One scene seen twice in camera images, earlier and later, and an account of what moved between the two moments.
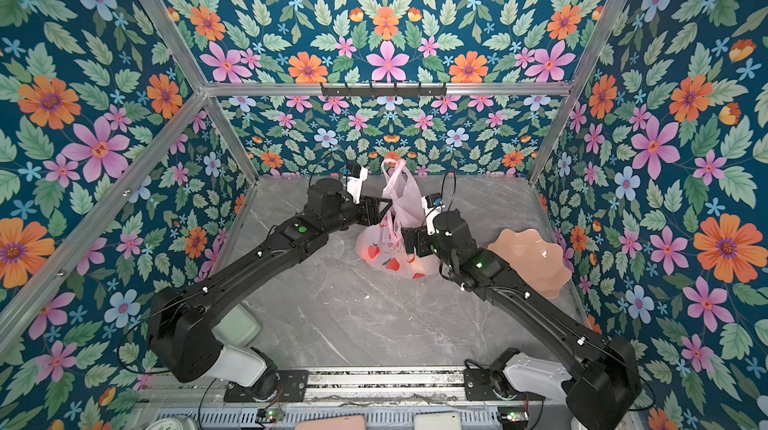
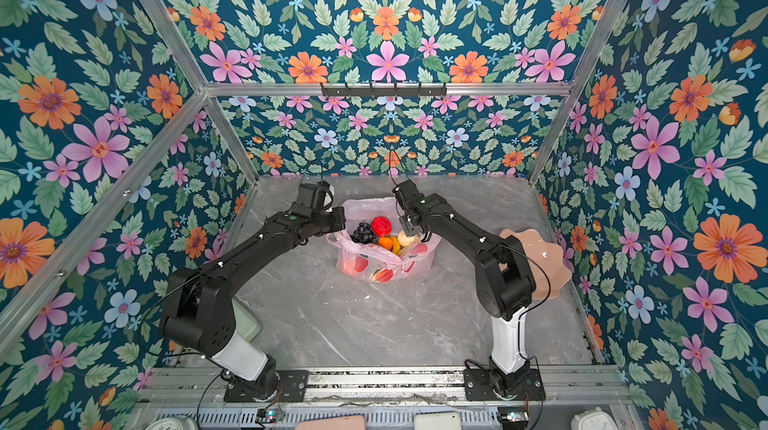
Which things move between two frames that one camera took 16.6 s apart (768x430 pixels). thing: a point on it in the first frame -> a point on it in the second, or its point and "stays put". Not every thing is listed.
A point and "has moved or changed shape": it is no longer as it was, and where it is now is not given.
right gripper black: (411, 235) -> (406, 226)
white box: (437, 421) stays put
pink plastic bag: (381, 245) has moved or changed shape
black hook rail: (383, 92) stays put
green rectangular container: (239, 327) stays put
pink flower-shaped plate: (539, 262) stays put
